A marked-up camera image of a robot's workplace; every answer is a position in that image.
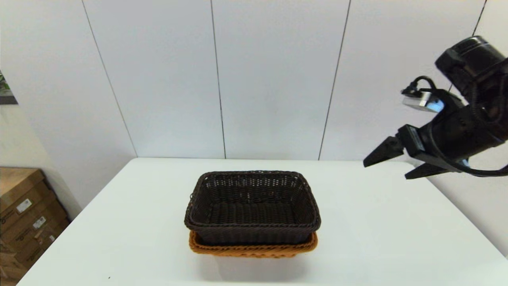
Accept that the orange wicker basket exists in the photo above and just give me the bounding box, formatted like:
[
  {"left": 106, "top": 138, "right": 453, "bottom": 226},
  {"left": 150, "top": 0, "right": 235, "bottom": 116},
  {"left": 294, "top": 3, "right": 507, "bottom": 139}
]
[{"left": 189, "top": 230, "right": 318, "bottom": 259}]

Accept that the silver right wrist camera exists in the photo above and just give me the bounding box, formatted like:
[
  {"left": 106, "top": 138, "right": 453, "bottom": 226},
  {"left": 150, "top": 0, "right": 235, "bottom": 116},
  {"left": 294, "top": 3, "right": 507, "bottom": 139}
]
[{"left": 402, "top": 91, "right": 445, "bottom": 113}]

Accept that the cardboard box with white label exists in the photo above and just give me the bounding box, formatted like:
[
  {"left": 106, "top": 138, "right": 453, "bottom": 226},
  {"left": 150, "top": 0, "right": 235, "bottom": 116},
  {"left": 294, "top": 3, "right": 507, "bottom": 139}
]
[
  {"left": 0, "top": 199, "right": 66, "bottom": 245},
  {"left": 12, "top": 222, "right": 73, "bottom": 272},
  {"left": 0, "top": 167, "right": 56, "bottom": 223}
]

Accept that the dark brown wicker basket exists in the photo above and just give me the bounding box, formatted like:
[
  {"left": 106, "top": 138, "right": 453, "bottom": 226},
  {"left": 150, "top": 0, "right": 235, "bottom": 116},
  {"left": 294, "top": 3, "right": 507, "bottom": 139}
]
[{"left": 184, "top": 170, "right": 321, "bottom": 245}]

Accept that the flattened brown cardboard pile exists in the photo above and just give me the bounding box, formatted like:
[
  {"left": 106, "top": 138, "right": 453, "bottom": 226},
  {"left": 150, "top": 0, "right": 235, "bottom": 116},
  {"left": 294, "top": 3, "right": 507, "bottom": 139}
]
[{"left": 0, "top": 242, "right": 30, "bottom": 286}]

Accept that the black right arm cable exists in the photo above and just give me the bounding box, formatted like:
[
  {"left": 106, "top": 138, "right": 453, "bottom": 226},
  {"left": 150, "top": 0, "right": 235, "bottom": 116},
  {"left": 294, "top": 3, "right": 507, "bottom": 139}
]
[{"left": 402, "top": 60, "right": 508, "bottom": 178}]

